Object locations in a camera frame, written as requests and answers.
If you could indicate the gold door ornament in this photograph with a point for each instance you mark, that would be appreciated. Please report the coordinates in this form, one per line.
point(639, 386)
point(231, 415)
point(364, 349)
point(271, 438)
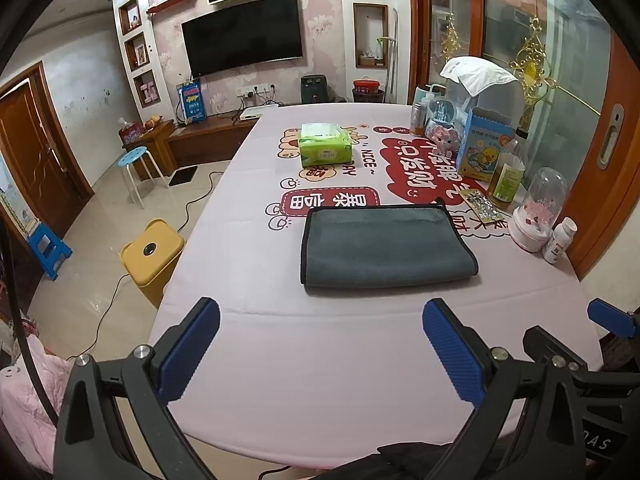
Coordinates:
point(450, 37)
point(532, 62)

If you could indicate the brown wooden door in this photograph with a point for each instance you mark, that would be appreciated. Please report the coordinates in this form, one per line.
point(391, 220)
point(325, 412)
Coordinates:
point(35, 160)

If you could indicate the blue plastic step stool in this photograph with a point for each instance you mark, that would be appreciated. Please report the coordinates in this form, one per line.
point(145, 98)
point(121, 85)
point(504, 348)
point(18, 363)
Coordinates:
point(47, 247)

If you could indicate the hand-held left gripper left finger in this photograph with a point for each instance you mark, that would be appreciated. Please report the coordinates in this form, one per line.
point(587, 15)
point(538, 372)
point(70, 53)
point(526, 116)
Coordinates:
point(192, 350)

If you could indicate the pale teal kettle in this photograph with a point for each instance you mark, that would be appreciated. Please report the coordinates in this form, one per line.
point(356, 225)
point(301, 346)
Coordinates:
point(422, 95)

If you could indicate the silver blister pack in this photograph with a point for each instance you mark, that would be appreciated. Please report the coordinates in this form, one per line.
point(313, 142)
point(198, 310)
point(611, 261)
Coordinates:
point(482, 206)

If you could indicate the fruit pile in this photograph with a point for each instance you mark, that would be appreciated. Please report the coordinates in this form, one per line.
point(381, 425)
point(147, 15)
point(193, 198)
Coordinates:
point(153, 121)

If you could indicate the black flat television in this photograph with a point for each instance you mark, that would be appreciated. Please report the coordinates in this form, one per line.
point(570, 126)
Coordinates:
point(242, 35)

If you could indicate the white water dispenser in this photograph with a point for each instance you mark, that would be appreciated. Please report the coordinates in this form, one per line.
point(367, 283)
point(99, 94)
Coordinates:
point(492, 102)

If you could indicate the white wall socket strip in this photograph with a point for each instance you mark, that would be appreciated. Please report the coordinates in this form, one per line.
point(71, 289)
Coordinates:
point(255, 90)

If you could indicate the red wall shelf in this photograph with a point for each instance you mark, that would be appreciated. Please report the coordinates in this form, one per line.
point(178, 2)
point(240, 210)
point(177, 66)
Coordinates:
point(172, 2)

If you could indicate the white cover cloth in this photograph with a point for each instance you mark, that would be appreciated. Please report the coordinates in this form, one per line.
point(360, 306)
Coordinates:
point(480, 74)

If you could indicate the blue printed package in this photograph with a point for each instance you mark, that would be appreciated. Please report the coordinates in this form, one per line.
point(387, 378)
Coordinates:
point(192, 102)

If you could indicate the dark waste basket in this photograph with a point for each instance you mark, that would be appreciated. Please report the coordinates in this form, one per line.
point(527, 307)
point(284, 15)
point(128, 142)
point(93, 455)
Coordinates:
point(369, 96)

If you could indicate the wooden television cabinet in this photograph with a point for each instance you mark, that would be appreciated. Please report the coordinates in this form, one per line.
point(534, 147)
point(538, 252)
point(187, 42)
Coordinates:
point(210, 137)

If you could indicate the yellow oil bottle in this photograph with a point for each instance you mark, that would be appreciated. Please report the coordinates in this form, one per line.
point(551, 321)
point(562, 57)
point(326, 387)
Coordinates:
point(507, 180)

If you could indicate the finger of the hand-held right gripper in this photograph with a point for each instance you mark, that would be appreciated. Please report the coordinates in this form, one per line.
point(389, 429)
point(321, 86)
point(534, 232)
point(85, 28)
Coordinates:
point(607, 317)
point(542, 341)

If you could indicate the metal drink can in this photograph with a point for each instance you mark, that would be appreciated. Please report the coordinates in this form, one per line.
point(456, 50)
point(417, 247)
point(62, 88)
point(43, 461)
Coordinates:
point(417, 120)

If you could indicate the glass dome with pink flowers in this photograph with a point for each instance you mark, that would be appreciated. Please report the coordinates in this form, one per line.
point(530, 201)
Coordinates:
point(540, 210)

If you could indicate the wall poster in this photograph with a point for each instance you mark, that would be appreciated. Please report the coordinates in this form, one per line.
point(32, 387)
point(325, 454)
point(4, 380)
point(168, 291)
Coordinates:
point(15, 200)

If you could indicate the grey towel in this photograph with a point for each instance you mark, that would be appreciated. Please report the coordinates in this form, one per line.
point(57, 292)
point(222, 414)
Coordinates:
point(385, 250)

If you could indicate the red bucket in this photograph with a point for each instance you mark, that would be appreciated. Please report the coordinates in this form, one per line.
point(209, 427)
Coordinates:
point(365, 85)

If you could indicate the blue round stool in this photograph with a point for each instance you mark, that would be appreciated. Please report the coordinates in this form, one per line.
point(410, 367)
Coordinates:
point(133, 156)

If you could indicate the pink printed tablecloth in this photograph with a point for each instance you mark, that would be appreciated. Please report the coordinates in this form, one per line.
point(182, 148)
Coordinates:
point(300, 360)

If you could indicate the red tissue box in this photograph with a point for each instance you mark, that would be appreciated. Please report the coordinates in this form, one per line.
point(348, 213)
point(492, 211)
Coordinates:
point(130, 132)

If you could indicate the green tissue pack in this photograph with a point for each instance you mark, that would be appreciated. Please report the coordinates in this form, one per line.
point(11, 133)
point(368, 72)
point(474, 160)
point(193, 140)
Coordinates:
point(325, 145)

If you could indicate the pink plush toy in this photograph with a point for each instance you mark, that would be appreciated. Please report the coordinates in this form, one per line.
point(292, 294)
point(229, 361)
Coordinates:
point(445, 139)

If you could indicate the glass snow globe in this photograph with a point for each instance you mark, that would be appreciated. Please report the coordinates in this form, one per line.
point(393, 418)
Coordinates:
point(445, 112)

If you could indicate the blue cartoon carton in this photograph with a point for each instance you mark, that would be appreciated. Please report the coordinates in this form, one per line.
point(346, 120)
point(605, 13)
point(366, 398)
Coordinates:
point(482, 152)

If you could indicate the black floor mat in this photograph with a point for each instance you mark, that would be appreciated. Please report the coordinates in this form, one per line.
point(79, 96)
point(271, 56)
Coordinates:
point(183, 176)

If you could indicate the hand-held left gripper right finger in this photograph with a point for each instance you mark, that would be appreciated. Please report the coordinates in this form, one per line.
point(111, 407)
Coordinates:
point(452, 355)

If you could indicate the white pill bottle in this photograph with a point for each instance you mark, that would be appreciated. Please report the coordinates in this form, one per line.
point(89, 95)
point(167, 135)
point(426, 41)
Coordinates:
point(559, 242)

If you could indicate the yellow plastic stool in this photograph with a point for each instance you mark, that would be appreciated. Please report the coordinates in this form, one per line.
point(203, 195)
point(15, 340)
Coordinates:
point(150, 260)

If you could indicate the white set-top box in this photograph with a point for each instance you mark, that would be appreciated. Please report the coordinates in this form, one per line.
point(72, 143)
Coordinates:
point(257, 111)

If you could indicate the wooden sliding door frame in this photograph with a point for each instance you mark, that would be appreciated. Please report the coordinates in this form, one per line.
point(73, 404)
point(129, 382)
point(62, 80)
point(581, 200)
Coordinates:
point(605, 200)

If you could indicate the small wooden side table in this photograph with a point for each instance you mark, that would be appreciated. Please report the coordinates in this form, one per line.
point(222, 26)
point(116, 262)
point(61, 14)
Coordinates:
point(155, 142)

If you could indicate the pink quilted blanket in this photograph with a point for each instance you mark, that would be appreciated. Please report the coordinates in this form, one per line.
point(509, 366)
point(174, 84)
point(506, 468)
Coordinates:
point(25, 400)

